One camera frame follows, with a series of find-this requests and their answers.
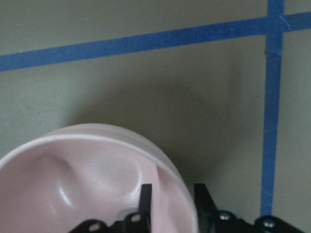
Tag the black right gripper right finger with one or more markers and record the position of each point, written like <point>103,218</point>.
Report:
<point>214,220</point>

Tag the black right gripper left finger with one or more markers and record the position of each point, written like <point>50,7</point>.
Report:
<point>135,222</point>

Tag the pink bowl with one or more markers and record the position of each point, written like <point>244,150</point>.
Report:
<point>55,182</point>

